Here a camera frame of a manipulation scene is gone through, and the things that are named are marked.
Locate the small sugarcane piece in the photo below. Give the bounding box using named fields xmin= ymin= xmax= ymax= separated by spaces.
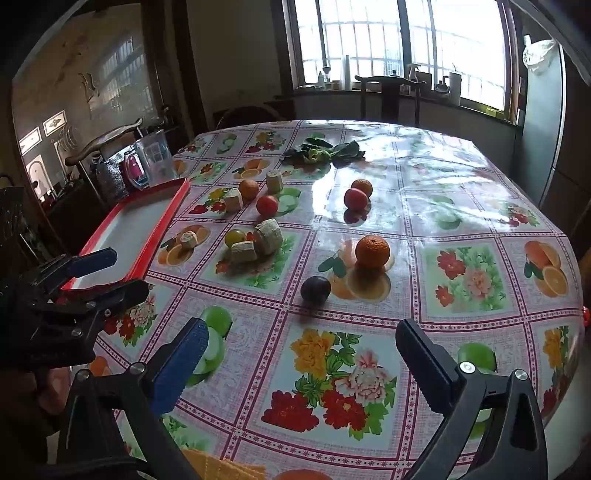
xmin=179 ymin=230 xmax=198 ymax=250

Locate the sugarcane piece front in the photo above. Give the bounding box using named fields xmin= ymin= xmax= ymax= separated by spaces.
xmin=230 ymin=240 xmax=259 ymax=264

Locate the large sugarcane chunk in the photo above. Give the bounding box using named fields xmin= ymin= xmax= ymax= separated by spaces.
xmin=253 ymin=219 xmax=283 ymax=255

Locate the red tomato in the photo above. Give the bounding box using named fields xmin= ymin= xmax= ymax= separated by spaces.
xmin=256 ymin=195 xmax=280 ymax=218

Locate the large orange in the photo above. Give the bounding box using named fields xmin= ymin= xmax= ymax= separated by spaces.
xmin=356 ymin=235 xmax=391 ymax=269

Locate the red rimmed white tray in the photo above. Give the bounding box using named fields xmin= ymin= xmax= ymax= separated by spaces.
xmin=62 ymin=178 xmax=190 ymax=291

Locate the wooden chair left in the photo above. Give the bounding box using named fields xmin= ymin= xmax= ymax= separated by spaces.
xmin=63 ymin=117 xmax=143 ymax=209

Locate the red thermos bottle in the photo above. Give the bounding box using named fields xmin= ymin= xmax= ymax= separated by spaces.
xmin=123 ymin=154 xmax=143 ymax=183

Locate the clear plastic pitcher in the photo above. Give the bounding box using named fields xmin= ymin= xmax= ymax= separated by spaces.
xmin=124 ymin=130 xmax=177 ymax=190

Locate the green yellow fruit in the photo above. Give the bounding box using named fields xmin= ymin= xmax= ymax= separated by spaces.
xmin=224 ymin=229 xmax=246 ymax=248

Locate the sugarcane piece near orange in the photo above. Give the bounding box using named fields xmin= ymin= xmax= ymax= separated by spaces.
xmin=224 ymin=188 xmax=243 ymax=213

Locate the small orange near tomato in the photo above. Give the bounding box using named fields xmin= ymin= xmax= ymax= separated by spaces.
xmin=238 ymin=179 xmax=259 ymax=202

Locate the sugarcane piece far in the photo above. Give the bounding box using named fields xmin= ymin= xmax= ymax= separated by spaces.
xmin=266 ymin=170 xmax=283 ymax=195

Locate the floral plastic tablecloth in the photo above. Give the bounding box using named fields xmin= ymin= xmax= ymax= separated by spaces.
xmin=90 ymin=120 xmax=584 ymax=479

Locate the dark purple plum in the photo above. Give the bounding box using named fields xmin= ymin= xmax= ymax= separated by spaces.
xmin=301 ymin=276 xmax=332 ymax=305

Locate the green leafy vegetable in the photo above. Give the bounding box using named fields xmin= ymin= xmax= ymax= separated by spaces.
xmin=281 ymin=137 xmax=366 ymax=168

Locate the red apple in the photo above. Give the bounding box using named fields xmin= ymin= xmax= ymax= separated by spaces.
xmin=344 ymin=188 xmax=369 ymax=212

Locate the orange behind apple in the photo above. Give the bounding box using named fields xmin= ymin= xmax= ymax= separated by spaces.
xmin=351 ymin=179 xmax=373 ymax=198

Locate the white bottle on sill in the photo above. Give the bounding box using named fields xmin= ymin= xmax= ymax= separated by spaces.
xmin=342 ymin=55 xmax=352 ymax=91

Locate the dark wooden chair window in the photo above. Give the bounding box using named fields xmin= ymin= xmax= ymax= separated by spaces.
xmin=355 ymin=75 xmax=425 ymax=127

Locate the white paper roll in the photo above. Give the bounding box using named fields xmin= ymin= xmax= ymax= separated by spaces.
xmin=449 ymin=71 xmax=462 ymax=106

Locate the white plastic bag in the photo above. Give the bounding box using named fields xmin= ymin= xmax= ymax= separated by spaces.
xmin=522 ymin=34 xmax=558 ymax=75

